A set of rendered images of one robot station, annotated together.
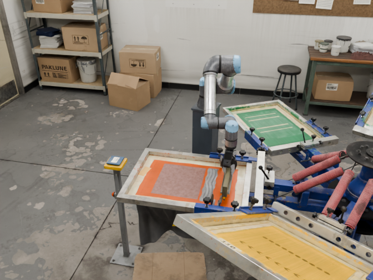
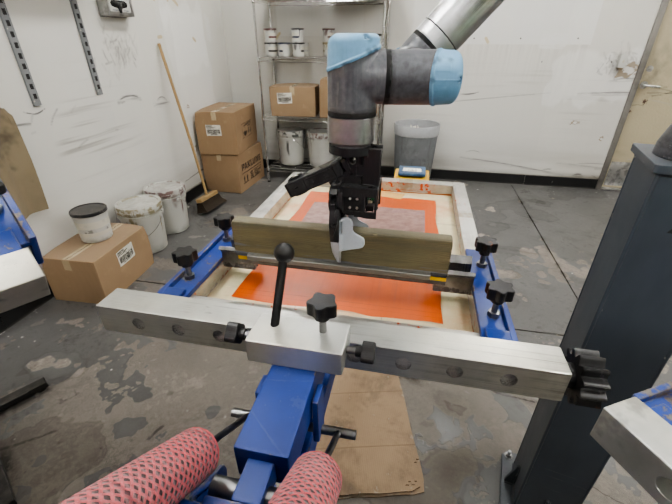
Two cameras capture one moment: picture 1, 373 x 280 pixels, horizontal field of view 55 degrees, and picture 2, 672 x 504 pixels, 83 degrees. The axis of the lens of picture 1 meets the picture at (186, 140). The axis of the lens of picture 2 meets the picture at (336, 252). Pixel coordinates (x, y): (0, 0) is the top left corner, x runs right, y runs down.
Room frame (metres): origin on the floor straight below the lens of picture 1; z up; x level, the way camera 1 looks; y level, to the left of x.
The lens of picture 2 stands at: (1.86, -0.88, 1.40)
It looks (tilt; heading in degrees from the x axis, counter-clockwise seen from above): 30 degrees down; 90
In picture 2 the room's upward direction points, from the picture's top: straight up
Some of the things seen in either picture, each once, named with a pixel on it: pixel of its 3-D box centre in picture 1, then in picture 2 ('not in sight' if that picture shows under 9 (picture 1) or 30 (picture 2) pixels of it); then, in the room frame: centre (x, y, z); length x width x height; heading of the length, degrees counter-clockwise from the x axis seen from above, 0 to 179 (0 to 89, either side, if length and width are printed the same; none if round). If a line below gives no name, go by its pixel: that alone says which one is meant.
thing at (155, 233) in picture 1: (174, 226); not in sight; (1.73, 0.08, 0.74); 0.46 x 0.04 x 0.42; 78
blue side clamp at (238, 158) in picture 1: (230, 160); (483, 299); (2.14, -0.31, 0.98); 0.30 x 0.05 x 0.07; 78
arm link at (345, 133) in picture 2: (230, 141); (351, 130); (1.89, -0.27, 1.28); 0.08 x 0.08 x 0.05
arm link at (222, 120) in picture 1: (227, 123); (418, 76); (1.99, -0.26, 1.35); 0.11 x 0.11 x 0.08; 88
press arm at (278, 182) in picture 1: (277, 184); (288, 399); (1.80, -0.57, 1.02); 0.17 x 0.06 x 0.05; 78
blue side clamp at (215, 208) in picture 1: (220, 211); (212, 267); (1.60, -0.20, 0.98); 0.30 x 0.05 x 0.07; 78
